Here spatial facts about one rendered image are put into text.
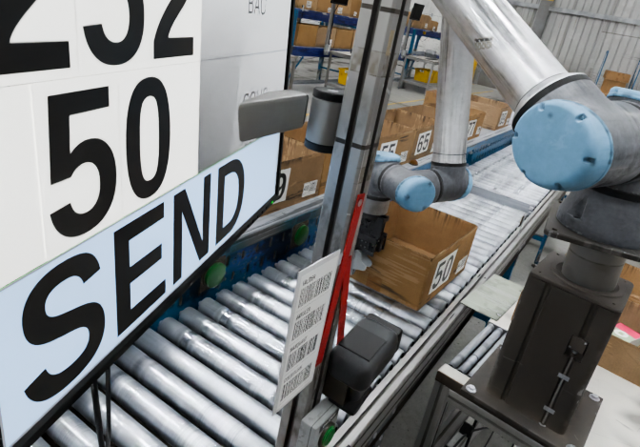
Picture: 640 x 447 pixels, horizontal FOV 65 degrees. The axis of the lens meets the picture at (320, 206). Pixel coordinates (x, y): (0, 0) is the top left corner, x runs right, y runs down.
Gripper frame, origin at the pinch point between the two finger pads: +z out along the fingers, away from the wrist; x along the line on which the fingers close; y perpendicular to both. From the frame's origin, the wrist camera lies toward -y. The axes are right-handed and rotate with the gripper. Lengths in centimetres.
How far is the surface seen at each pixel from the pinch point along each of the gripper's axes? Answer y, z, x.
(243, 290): -18.9, 6.0, -25.3
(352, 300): 5.3, 5.8, -5.5
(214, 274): -21.1, -1.7, -35.2
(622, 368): 73, 3, 18
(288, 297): -8.2, 5.9, -18.7
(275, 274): -18.0, 5.7, -11.9
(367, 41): 29, -67, -73
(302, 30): -457, -25, 609
